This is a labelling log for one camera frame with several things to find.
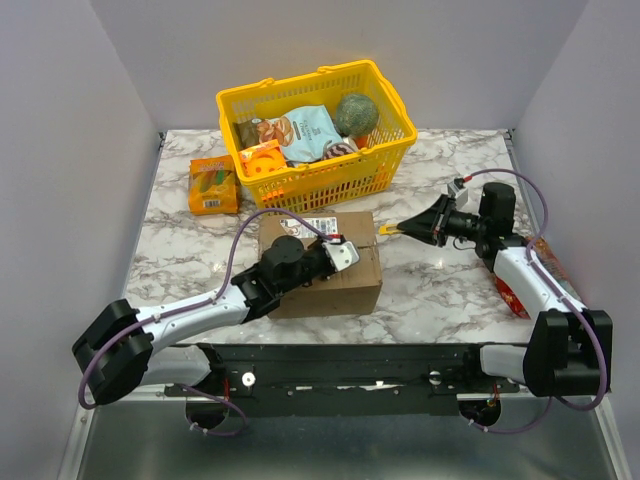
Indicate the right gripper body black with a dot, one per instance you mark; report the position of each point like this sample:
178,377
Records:
443,221

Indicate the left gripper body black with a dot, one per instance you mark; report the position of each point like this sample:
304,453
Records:
314,264

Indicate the yellow utility knife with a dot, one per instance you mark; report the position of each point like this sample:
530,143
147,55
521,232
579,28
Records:
388,230

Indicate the brown cardboard express box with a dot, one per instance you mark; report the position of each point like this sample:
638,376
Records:
350,270

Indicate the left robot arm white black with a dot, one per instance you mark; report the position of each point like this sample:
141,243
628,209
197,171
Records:
126,347

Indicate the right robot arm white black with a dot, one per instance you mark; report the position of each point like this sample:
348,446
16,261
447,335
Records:
569,349

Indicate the orange toy box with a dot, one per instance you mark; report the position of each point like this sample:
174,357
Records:
263,158

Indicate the yellow plastic shopping basket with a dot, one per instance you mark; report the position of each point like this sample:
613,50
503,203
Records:
307,186

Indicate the red snack bag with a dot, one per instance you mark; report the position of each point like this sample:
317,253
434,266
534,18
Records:
528,281

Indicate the pink brown striped pouch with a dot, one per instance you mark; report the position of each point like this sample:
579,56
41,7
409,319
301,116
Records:
335,150

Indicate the green melon ball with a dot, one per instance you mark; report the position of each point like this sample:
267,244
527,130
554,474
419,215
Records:
356,115

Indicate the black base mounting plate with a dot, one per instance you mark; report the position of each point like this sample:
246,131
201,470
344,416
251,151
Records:
349,379

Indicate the light blue chips bag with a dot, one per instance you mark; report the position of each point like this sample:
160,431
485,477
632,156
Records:
302,133

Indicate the orange snack bag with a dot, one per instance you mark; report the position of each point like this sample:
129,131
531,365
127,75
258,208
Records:
213,186

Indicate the brown snack packet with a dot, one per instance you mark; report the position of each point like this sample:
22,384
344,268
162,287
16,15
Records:
247,132

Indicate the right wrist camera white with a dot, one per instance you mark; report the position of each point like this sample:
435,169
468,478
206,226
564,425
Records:
459,192

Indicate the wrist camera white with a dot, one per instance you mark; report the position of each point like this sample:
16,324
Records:
459,192
341,255

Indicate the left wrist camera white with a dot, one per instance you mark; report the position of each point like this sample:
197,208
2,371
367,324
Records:
341,255

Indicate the aluminium rail frame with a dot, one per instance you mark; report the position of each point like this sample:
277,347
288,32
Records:
147,437

